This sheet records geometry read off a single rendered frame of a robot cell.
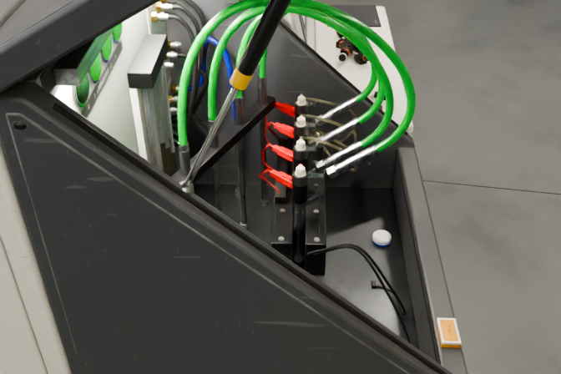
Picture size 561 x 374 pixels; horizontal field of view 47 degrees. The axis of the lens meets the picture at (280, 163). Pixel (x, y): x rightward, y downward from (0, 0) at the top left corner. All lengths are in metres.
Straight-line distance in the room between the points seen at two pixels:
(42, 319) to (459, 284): 1.85
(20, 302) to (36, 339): 0.08
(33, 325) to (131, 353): 0.13
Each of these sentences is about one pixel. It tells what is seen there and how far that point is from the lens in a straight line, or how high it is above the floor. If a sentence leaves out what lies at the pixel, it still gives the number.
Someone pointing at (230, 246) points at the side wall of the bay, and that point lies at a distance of 0.76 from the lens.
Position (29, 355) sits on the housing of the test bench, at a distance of 0.99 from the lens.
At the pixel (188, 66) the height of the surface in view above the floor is 1.31.
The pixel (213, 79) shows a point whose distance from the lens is 1.12.
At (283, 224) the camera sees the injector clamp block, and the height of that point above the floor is 0.98.
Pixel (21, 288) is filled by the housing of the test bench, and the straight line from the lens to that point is 0.88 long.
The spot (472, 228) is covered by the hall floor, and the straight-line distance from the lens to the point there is 2.77.
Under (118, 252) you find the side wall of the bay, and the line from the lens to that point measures 0.79.
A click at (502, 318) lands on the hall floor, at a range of 2.46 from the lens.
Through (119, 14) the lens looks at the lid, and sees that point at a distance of 0.60.
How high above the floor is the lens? 1.78
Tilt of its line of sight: 36 degrees down
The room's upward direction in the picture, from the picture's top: straight up
